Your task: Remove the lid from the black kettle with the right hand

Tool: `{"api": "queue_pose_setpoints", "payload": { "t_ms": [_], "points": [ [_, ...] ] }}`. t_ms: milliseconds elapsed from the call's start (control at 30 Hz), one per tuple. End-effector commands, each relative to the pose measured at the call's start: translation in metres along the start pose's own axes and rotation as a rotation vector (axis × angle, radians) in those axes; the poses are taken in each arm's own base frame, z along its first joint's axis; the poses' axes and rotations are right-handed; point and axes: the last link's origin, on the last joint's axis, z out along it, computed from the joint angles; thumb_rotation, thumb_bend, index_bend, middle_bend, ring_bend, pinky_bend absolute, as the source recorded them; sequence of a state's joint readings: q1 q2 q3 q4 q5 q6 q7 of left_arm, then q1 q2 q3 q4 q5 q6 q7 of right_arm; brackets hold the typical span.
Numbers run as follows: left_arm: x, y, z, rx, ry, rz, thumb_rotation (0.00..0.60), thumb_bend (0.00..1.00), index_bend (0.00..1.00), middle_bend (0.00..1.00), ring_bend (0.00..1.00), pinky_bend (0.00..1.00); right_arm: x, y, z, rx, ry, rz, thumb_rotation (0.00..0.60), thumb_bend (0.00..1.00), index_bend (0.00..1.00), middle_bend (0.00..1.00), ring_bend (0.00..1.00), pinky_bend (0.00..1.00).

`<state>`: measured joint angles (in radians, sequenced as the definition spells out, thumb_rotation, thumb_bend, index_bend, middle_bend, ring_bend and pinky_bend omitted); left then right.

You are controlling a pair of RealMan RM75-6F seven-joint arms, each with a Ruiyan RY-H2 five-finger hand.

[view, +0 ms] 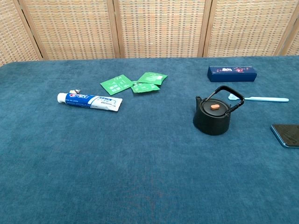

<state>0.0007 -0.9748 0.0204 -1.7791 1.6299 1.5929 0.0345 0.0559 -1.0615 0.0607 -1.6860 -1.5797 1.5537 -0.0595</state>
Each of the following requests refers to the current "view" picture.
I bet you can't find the black cast iron teapot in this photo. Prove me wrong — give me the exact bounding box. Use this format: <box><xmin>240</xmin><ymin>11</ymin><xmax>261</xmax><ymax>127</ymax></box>
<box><xmin>192</xmin><ymin>85</ymin><xmax>245</xmax><ymax>136</ymax></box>

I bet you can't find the blue fabric table cover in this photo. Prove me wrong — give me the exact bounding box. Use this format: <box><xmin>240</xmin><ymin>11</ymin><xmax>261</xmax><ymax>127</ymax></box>
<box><xmin>0</xmin><ymin>55</ymin><xmax>299</xmax><ymax>224</ymax></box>

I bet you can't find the black teapot lid orange knob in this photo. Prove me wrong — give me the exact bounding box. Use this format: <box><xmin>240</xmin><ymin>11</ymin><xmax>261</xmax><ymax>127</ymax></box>
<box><xmin>201</xmin><ymin>100</ymin><xmax>228</xmax><ymax>118</ymax></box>

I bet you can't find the light blue toothbrush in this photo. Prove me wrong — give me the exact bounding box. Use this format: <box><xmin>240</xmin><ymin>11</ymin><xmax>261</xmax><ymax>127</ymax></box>
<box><xmin>228</xmin><ymin>94</ymin><xmax>290</xmax><ymax>103</ymax></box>

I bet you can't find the blue smartphone dark screen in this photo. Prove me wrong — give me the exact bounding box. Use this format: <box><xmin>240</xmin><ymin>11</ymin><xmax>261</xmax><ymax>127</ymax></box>
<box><xmin>270</xmin><ymin>124</ymin><xmax>299</xmax><ymax>148</ymax></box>

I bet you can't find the large green tea sachet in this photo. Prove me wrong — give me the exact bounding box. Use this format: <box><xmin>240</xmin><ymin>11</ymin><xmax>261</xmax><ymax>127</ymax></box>
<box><xmin>100</xmin><ymin>74</ymin><xmax>134</xmax><ymax>96</ymax></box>

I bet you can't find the green tea sachet white patch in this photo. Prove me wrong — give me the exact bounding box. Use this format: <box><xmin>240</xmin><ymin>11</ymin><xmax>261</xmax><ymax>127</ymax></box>
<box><xmin>137</xmin><ymin>72</ymin><xmax>169</xmax><ymax>86</ymax></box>

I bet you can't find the dark blue rectangular box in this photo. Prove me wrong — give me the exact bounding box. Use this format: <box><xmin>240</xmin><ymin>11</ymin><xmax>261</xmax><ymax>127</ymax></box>
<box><xmin>207</xmin><ymin>65</ymin><xmax>257</xmax><ymax>83</ymax></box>

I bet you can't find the small green tea sachet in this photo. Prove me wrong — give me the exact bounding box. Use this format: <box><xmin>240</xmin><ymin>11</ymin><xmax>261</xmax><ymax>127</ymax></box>
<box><xmin>130</xmin><ymin>81</ymin><xmax>161</xmax><ymax>94</ymax></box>

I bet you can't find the woven bamboo folding screen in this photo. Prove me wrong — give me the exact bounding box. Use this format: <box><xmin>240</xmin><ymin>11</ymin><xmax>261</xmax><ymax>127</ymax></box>
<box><xmin>0</xmin><ymin>0</ymin><xmax>299</xmax><ymax>67</ymax></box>

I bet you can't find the white blue toothpaste tube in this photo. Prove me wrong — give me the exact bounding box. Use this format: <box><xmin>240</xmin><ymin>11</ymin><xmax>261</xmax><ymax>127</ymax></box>
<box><xmin>57</xmin><ymin>92</ymin><xmax>123</xmax><ymax>112</ymax></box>

